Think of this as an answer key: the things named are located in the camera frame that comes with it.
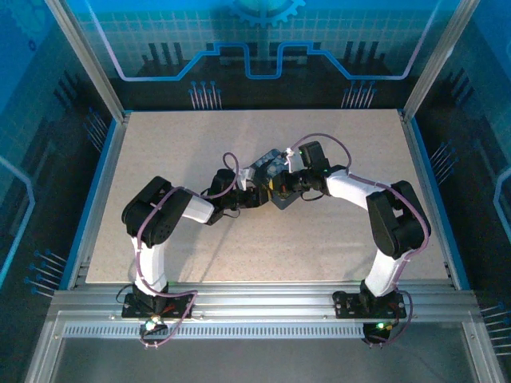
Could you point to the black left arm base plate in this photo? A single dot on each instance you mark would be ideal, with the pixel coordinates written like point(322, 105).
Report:
point(179, 309)

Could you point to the aluminium front frame rail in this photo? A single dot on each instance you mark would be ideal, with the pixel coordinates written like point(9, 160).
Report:
point(259, 299)

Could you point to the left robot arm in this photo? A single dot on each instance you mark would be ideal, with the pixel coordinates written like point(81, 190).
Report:
point(155, 215)

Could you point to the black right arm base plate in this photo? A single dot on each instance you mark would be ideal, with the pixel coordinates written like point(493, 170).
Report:
point(347, 307)

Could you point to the aluminium side frame rail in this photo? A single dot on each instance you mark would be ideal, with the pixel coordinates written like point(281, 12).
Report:
point(100, 191)
point(431, 191)

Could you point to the aluminium frame post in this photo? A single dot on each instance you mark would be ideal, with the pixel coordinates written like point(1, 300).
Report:
point(435, 60)
point(89, 64)

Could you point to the starry night print tin box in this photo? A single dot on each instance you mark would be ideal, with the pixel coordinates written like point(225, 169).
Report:
point(269, 163)

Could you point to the black connector module with LED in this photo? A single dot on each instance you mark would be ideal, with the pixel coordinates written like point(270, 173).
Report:
point(153, 325)
point(379, 331)

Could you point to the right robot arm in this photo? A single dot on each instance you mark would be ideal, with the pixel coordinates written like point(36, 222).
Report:
point(399, 223)

